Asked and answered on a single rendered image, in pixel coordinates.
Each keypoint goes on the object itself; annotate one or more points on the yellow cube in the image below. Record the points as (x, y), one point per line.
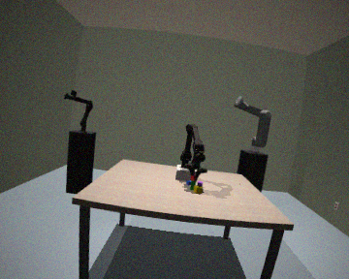
(198, 189)

